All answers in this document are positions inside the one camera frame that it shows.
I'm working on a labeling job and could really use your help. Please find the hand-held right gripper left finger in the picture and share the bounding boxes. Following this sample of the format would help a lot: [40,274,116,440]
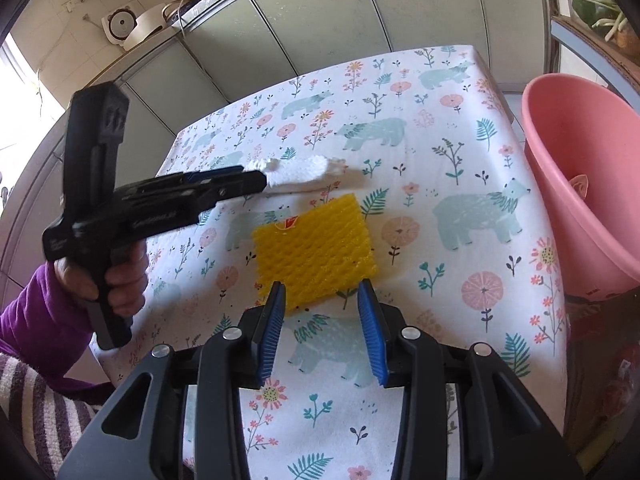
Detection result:
[57,281,287,480]

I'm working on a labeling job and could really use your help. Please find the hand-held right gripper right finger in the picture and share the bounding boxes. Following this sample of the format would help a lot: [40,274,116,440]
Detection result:
[357,280,583,480]

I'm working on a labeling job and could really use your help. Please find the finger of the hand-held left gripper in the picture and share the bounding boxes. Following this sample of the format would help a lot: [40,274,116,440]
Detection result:
[127,171,267,212]
[117,169,246,196]

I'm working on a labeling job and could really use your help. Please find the white tissue paper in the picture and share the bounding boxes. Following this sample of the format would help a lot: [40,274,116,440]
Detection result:
[242,156,363,196]

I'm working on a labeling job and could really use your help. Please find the yellow foam net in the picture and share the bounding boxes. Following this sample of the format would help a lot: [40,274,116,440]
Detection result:
[251,194,378,311]

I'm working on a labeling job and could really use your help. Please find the pink plastic bucket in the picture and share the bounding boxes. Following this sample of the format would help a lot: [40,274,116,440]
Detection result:
[521,72,640,297]

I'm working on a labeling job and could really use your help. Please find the person's left forearm purple sleeve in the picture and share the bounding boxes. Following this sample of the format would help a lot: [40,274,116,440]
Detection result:
[0,262,108,396]

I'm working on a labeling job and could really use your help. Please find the person's left hand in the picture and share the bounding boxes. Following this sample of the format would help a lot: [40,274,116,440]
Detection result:
[55,247,150,318]

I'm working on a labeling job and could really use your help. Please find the window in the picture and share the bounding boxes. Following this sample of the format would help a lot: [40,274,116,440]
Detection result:
[0,35,56,201]

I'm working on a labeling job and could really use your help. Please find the white rice cooker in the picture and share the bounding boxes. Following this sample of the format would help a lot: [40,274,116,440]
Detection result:
[101,2,173,51]

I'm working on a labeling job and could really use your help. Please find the floral bear printed tablecloth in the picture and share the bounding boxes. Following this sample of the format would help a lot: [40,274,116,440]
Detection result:
[92,45,571,480]

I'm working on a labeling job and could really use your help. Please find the dark round appliance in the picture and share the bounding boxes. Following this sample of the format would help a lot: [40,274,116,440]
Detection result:
[167,0,216,26]

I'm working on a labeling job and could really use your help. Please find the grey kitchen cabinet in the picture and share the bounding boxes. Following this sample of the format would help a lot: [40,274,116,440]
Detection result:
[0,0,551,311]

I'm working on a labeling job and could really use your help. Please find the striped knit clothing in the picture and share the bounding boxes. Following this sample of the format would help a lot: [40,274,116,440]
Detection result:
[0,352,101,480]

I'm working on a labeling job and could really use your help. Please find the red plastic bag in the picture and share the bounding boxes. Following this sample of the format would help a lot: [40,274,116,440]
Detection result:
[602,355,640,411]

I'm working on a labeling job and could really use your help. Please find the grey shelf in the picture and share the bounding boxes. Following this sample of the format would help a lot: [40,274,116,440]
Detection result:
[550,15,640,101]

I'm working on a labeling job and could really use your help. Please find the metal pole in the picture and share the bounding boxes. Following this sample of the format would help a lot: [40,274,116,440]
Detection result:
[542,0,563,73]

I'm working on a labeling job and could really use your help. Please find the green onions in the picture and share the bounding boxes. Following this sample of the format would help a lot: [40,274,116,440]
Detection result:
[572,0,631,43]

